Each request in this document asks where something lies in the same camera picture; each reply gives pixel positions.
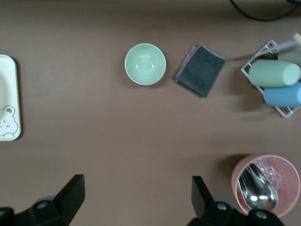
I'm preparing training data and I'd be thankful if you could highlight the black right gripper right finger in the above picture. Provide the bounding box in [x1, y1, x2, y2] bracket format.
[191, 176, 286, 226]

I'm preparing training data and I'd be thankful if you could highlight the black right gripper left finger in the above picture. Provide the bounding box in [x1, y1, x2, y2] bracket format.
[0, 174, 85, 226]

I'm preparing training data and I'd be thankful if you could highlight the metal scoop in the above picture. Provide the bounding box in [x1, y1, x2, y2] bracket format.
[238, 163, 279, 210]

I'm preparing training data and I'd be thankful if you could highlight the clear crumpled plastic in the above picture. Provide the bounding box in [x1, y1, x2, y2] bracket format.
[253, 159, 284, 189]

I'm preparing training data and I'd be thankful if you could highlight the pink bowl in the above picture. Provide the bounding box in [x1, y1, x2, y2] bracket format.
[230, 154, 301, 218]

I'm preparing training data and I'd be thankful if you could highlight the dark grey folded cloth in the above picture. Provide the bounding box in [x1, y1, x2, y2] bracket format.
[174, 42, 226, 98]

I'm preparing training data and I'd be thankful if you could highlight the light blue cup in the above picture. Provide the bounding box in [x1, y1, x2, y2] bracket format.
[263, 81, 301, 108]

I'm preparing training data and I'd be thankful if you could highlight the cream tray with bear print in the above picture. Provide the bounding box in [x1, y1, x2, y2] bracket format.
[0, 54, 23, 142]

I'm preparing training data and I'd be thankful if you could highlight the pale green cup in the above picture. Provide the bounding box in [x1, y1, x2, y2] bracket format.
[248, 60, 301, 87]

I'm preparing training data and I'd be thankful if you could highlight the pink folded cloth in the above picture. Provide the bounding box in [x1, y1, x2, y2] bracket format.
[181, 45, 197, 73]

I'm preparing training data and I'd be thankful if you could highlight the pale green bowl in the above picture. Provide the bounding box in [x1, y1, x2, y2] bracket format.
[124, 42, 167, 86]

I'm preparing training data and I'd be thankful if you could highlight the white wire cup rack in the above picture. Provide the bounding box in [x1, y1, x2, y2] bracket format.
[241, 40, 301, 118]

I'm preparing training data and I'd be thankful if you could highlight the grey handled utensil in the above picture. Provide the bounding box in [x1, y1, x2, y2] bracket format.
[277, 32, 301, 53]

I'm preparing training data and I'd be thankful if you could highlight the black loose cable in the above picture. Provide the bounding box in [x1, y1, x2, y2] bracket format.
[229, 0, 301, 22]

